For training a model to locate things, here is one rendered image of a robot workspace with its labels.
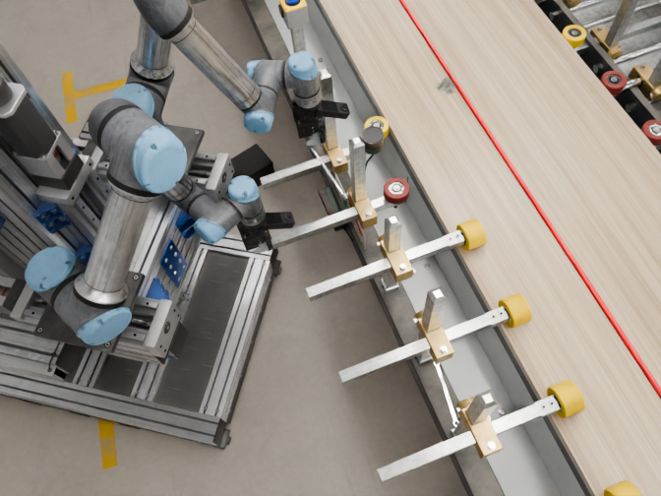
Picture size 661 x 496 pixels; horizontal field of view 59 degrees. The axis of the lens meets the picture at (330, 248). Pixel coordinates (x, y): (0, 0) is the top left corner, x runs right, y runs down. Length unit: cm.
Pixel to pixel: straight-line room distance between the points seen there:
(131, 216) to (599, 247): 126
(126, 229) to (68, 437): 160
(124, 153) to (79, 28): 296
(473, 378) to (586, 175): 71
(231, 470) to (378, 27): 179
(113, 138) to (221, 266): 141
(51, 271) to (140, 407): 106
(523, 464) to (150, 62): 152
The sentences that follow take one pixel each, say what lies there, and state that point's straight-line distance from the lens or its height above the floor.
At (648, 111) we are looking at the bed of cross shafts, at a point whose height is 84.
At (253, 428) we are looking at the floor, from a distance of 250.
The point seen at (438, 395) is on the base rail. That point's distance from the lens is 177.
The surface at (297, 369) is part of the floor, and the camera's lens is 253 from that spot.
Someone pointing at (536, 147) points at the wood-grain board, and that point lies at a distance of 197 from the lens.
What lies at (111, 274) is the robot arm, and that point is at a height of 132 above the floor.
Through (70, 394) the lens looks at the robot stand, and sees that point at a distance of 253.
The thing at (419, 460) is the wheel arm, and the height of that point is 96.
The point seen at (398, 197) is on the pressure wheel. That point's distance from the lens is 179.
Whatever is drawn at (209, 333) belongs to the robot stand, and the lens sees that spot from 243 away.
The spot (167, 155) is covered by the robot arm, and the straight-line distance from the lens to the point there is 118.
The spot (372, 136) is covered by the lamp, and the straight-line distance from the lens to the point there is 162.
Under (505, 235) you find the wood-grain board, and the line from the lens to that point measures 177.
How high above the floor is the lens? 241
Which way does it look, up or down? 62 degrees down
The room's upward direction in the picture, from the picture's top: 8 degrees counter-clockwise
